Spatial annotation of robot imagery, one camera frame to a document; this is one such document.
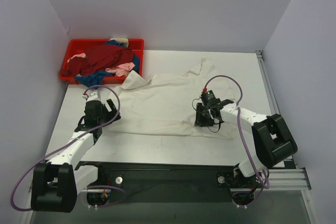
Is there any white t shirt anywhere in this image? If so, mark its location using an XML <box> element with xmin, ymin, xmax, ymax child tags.
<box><xmin>107</xmin><ymin>58</ymin><xmax>237</xmax><ymax>141</ymax></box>

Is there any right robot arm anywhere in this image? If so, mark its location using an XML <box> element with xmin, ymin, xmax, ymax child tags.
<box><xmin>195</xmin><ymin>89</ymin><xmax>298</xmax><ymax>186</ymax></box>

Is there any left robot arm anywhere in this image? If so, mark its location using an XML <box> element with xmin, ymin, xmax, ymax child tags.
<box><xmin>31</xmin><ymin>99</ymin><xmax>121</xmax><ymax>213</ymax></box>

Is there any blue garment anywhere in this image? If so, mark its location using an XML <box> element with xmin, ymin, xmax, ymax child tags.
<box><xmin>74</xmin><ymin>41</ymin><xmax>139</xmax><ymax>87</ymax></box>

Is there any red plastic bin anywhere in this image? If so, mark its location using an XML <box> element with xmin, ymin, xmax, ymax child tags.
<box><xmin>59</xmin><ymin>38</ymin><xmax>144</xmax><ymax>84</ymax></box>

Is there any dark red garment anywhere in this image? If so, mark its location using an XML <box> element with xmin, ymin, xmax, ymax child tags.
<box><xmin>60</xmin><ymin>44</ymin><xmax>134</xmax><ymax>77</ymax></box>

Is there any beige garment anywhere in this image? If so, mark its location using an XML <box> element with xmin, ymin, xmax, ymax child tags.
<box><xmin>109</xmin><ymin>38</ymin><xmax>129</xmax><ymax>47</ymax></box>

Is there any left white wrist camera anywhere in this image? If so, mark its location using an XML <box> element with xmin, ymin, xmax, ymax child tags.
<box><xmin>82</xmin><ymin>89</ymin><xmax>101</xmax><ymax>102</ymax></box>

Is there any aluminium side rail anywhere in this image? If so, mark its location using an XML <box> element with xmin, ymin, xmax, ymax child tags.
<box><xmin>255</xmin><ymin>49</ymin><xmax>293</xmax><ymax>161</ymax></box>

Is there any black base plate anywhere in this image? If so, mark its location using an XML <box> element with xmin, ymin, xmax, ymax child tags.
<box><xmin>79</xmin><ymin>162</ymin><xmax>261</xmax><ymax>207</ymax></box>

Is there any aluminium front rail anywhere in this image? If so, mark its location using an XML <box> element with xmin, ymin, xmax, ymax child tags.
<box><xmin>28</xmin><ymin>167</ymin><xmax>312</xmax><ymax>192</ymax></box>

